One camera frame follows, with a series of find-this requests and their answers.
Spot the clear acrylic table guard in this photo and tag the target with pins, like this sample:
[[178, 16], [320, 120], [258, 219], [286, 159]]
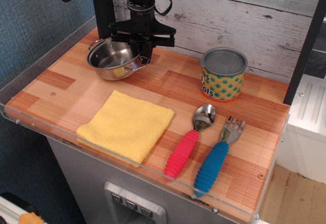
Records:
[[61, 92]]

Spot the small stainless steel pot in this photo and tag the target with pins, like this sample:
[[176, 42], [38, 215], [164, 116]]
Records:
[[114, 60]]

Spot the black upright post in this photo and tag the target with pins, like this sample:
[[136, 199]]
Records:
[[105, 15], [305, 52]]

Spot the black left upright post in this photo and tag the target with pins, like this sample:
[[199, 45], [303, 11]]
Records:
[[105, 15]]

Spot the black right upright post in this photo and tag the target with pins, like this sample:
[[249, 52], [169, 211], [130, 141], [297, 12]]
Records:
[[305, 52]]

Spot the yellow folded cloth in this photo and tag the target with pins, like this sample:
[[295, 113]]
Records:
[[125, 128]]

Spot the spoon with red handle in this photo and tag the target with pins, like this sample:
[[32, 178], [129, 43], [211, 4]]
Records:
[[203, 119]]

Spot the fork with blue handle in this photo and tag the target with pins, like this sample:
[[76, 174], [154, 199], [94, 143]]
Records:
[[211, 167]]

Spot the grey toy fridge cabinet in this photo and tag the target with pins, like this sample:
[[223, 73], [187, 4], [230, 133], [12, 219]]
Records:
[[86, 174]]

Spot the orange cloth at corner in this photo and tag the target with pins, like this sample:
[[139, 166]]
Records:
[[30, 218]]

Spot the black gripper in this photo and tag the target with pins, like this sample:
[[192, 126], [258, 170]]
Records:
[[143, 28]]

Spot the white toy sink unit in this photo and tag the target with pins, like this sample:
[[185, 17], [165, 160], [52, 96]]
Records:
[[302, 146]]

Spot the green patterned toy can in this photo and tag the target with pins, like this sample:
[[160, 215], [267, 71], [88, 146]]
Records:
[[223, 72]]

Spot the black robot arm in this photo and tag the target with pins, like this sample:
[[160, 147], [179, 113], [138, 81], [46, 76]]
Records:
[[142, 32]]

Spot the silver dispenser button panel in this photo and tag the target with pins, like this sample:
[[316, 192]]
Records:
[[128, 207]]

